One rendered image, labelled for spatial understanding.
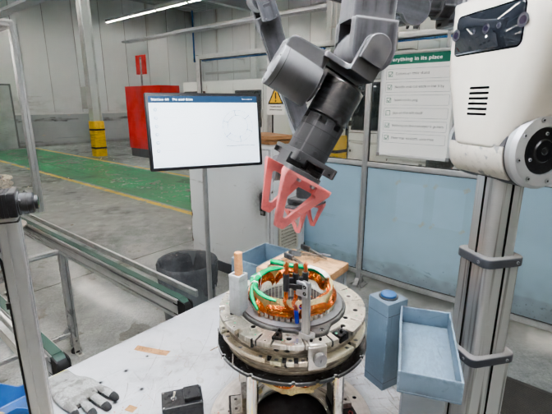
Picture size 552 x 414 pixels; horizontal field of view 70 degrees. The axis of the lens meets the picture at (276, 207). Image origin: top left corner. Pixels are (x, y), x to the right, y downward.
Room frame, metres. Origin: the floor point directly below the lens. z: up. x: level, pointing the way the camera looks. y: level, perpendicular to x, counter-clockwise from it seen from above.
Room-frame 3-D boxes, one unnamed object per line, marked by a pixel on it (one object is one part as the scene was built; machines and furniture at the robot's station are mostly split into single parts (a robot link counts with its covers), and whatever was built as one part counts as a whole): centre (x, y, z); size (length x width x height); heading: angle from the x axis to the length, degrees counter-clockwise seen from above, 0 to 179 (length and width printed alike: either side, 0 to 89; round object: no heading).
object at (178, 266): (2.34, 0.56, 0.39); 0.39 x 0.39 x 0.35
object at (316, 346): (0.65, -0.07, 1.07); 0.04 x 0.02 x 0.05; 104
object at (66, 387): (0.89, 0.52, 0.79); 0.24 x 0.12 x 0.02; 50
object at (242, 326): (0.80, -0.04, 1.09); 0.32 x 0.32 x 0.01
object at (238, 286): (0.76, 0.08, 1.14); 0.03 x 0.03 x 0.09; 56
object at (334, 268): (1.08, -0.08, 1.05); 0.20 x 0.19 x 0.02; 53
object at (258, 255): (1.18, 0.04, 0.92); 0.17 x 0.11 x 0.28; 143
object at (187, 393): (0.83, 0.23, 0.81); 0.10 x 0.06 x 0.06; 107
